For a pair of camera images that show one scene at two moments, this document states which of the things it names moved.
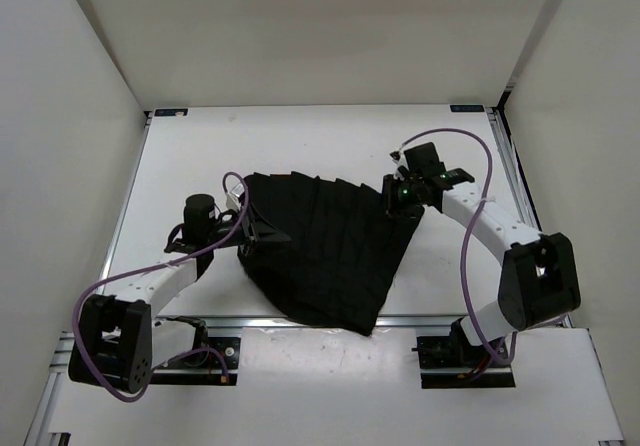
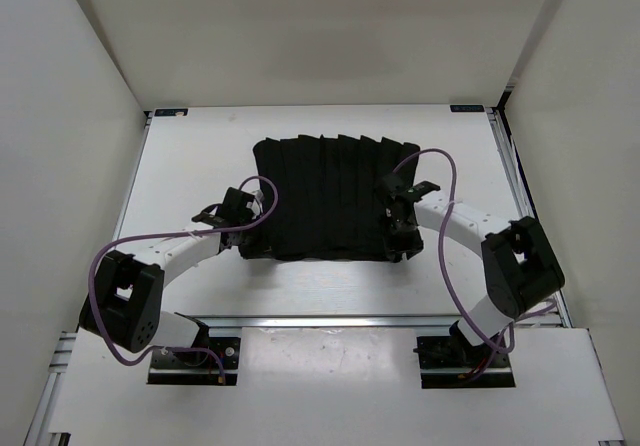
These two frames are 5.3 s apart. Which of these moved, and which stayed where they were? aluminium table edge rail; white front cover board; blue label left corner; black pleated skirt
Moved: black pleated skirt
Stayed: aluminium table edge rail; blue label left corner; white front cover board
